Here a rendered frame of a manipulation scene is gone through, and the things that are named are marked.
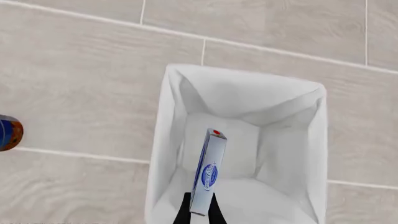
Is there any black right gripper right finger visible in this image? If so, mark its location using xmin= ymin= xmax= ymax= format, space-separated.
xmin=208 ymin=193 xmax=228 ymax=224

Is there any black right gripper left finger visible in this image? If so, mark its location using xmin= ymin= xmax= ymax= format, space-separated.
xmin=172 ymin=192 xmax=193 ymax=224

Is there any white blue cream cheese box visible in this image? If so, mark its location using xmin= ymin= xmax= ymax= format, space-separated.
xmin=189 ymin=127 xmax=228 ymax=217

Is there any white fabric basket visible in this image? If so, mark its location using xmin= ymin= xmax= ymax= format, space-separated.
xmin=144 ymin=63 xmax=329 ymax=224

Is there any blue orange printed tin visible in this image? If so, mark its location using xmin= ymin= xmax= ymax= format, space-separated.
xmin=0 ymin=114 xmax=25 ymax=152

